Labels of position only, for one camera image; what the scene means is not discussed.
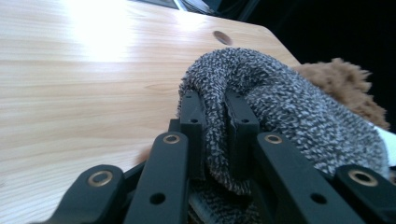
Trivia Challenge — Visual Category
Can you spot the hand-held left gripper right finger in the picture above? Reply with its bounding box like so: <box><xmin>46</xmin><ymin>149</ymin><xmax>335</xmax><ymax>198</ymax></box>
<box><xmin>224</xmin><ymin>90</ymin><xmax>261</xmax><ymax>180</ymax></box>

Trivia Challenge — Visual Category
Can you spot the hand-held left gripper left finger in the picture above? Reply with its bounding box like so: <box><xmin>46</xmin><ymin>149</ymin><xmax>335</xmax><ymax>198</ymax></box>
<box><xmin>179</xmin><ymin>90</ymin><xmax>207</xmax><ymax>181</ymax></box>

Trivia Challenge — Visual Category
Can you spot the grey speckled towel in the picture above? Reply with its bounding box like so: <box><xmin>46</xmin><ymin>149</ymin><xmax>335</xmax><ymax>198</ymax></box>
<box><xmin>177</xmin><ymin>47</ymin><xmax>390</xmax><ymax>224</ymax></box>

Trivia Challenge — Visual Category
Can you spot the brown teddy bear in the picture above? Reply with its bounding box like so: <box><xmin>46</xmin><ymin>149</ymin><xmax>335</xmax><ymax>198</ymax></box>
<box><xmin>293</xmin><ymin>57</ymin><xmax>390</xmax><ymax>130</ymax></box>

